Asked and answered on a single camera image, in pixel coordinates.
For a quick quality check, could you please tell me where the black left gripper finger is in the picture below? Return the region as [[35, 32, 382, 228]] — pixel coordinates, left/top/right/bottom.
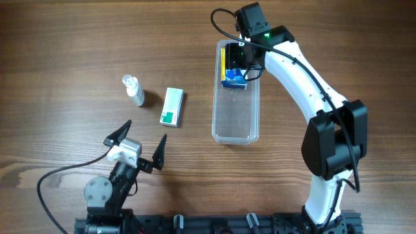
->
[[103, 120, 132, 146], [152, 134, 167, 170]]

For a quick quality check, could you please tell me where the blue yellow VapoDrops box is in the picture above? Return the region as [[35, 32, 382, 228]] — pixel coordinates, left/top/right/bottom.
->
[[220, 48, 247, 85]]

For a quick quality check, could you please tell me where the white green medicine box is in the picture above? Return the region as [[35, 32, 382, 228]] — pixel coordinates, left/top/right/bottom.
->
[[160, 87, 184, 127]]

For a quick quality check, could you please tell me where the white blue Hansaplast box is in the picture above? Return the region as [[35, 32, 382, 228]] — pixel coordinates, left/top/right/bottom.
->
[[222, 82, 247, 90]]

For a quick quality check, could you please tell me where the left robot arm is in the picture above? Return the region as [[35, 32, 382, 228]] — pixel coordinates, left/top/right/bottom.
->
[[76, 120, 167, 234]]

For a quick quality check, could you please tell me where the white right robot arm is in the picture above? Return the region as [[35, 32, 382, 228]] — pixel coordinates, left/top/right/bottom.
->
[[225, 3, 368, 233]]

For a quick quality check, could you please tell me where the clear plastic container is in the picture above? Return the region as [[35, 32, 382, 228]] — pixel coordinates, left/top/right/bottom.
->
[[212, 40, 260, 145]]

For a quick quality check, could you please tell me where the white spray bottle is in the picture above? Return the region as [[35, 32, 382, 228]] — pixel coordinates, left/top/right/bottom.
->
[[122, 75, 145, 107]]

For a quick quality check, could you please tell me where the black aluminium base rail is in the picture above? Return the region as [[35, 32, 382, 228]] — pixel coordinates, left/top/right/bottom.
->
[[73, 213, 363, 234]]

